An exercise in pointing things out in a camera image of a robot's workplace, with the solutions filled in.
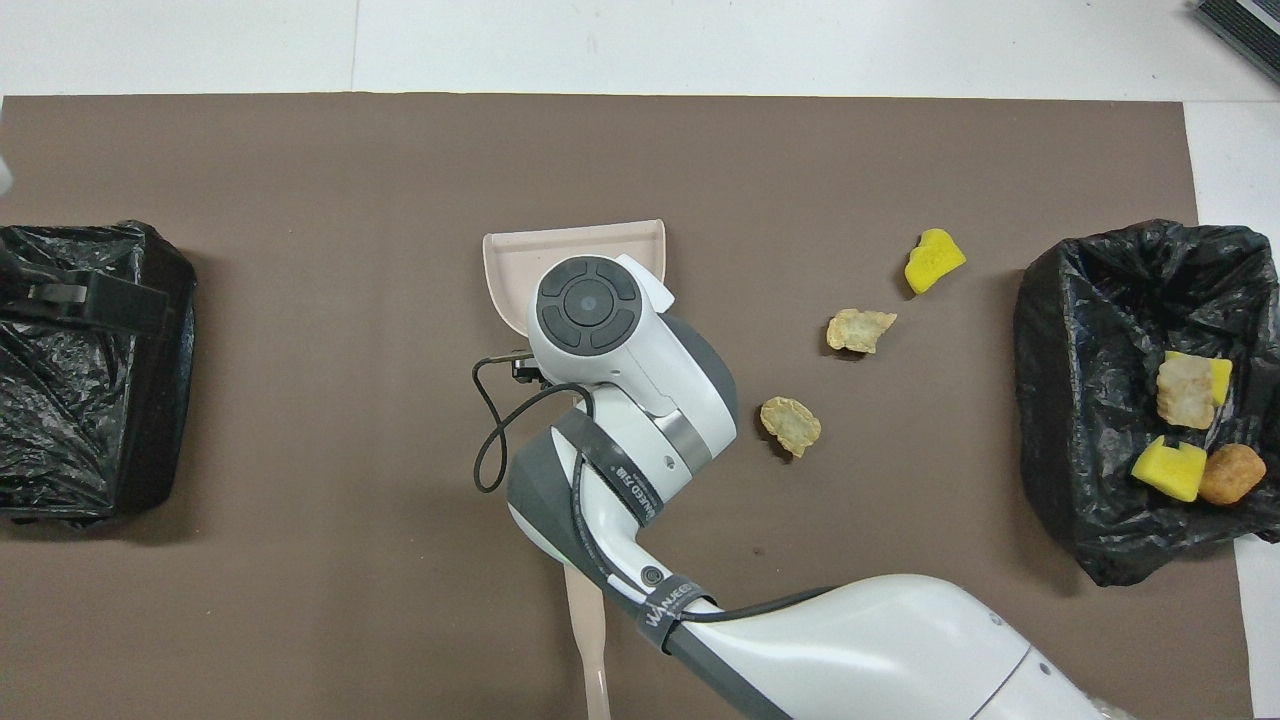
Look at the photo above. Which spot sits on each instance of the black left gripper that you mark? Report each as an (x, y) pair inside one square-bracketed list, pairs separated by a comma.
[(120, 305)]

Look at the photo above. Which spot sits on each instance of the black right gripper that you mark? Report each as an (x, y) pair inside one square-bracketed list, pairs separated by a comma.
[(530, 370)]

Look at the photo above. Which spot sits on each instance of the beige plastic dustpan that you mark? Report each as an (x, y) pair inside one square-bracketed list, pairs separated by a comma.
[(520, 255)]

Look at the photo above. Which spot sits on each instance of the rounded beige scrap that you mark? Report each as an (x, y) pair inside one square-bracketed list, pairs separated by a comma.
[(790, 425)]

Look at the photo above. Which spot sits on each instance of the beige hand brush black bristles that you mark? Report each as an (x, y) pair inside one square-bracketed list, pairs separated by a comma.
[(588, 640)]

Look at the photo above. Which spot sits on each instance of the yellow sponge chunk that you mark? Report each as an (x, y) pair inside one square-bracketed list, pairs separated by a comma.
[(932, 262)]

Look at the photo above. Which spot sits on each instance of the green and yellow sponge piece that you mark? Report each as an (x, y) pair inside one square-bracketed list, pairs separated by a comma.
[(1168, 470)]

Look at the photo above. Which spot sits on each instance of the striped orange beige foam roll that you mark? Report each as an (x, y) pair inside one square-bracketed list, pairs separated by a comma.
[(1186, 395)]

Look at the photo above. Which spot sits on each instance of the brown bread roll toy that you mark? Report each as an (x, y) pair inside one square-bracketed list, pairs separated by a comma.
[(1232, 475)]

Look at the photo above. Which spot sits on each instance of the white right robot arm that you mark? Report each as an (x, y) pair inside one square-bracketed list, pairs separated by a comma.
[(660, 370)]

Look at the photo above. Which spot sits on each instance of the black plastic bag bin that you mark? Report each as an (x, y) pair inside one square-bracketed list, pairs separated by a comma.
[(1080, 400), (90, 420)]

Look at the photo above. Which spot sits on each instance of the brown table mat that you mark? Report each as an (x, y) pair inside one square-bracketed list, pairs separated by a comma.
[(300, 600)]

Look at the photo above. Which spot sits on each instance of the dark grey striped object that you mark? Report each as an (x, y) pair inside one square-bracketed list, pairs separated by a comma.
[(1250, 25)]

